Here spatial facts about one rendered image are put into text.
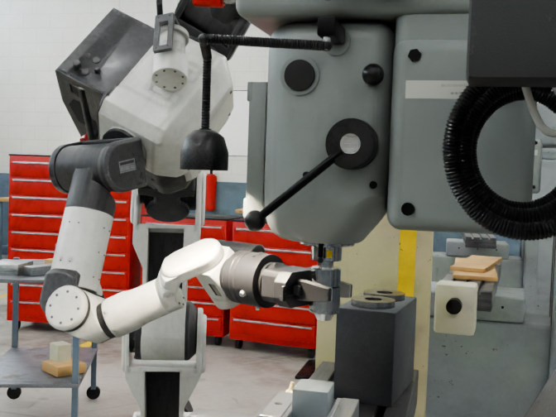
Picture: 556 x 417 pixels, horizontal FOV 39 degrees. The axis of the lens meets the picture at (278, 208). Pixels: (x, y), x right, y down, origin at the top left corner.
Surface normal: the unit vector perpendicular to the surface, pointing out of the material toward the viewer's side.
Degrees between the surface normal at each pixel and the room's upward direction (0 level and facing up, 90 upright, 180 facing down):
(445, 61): 90
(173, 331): 81
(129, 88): 58
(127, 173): 87
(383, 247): 90
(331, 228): 125
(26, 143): 90
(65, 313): 70
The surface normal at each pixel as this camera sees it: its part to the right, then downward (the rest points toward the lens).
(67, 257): -0.26, -0.30
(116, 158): 0.86, 0.00
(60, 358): 0.69, 0.06
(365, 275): -0.24, 0.04
